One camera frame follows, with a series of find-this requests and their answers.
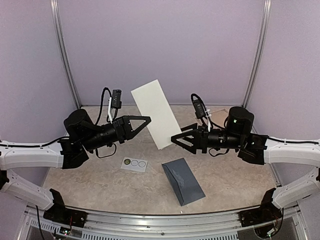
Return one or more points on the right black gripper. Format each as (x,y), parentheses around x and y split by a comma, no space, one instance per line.
(201,135)

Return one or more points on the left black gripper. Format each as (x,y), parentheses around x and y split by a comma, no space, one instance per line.
(123,131)

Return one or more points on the cream letter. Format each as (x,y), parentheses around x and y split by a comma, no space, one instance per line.
(152,102)

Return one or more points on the dark blue envelope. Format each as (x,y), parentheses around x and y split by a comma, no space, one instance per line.
(183,182)

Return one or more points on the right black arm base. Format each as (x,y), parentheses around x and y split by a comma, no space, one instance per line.
(266,212)

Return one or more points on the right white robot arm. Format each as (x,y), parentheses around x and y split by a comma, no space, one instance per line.
(258,149)

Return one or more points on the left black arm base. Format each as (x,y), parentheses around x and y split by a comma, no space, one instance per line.
(59,213)

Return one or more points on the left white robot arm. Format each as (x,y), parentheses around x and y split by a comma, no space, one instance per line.
(67,152)

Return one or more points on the brown ornate certificate paper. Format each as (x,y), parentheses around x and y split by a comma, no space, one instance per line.
(218,114)

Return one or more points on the white sticker sheet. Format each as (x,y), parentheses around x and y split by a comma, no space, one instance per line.
(137,165)

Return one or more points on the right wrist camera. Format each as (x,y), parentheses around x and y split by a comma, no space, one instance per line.
(202,114)

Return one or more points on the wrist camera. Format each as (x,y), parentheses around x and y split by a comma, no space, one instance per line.
(202,114)
(114,104)

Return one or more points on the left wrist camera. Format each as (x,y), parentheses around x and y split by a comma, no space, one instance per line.
(114,104)

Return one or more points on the aluminium front rail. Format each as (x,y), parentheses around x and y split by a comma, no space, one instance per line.
(106,225)

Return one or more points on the left aluminium corner post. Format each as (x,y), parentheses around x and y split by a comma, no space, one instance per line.
(54,5)

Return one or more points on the aluminium corner post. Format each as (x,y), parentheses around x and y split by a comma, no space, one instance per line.
(54,5)
(258,52)

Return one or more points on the right aluminium corner post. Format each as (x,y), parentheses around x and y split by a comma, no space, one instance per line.
(258,52)

